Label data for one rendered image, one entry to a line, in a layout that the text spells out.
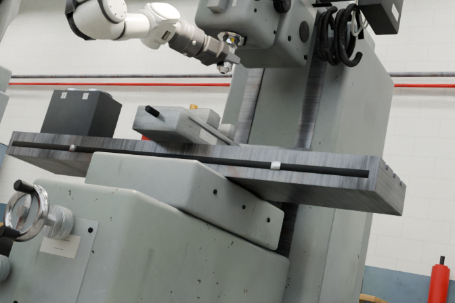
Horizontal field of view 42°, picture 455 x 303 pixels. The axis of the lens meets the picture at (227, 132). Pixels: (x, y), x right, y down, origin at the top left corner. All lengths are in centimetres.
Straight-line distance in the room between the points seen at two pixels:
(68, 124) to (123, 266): 89
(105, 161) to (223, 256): 39
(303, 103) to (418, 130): 411
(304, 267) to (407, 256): 395
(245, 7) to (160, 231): 72
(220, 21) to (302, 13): 33
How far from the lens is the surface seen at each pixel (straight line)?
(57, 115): 211
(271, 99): 212
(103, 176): 156
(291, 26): 191
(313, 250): 190
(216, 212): 148
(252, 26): 176
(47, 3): 1025
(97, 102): 201
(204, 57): 176
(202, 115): 164
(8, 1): 193
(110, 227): 126
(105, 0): 145
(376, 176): 135
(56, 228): 130
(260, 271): 174
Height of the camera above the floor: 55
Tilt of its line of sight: 16 degrees up
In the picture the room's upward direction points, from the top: 13 degrees clockwise
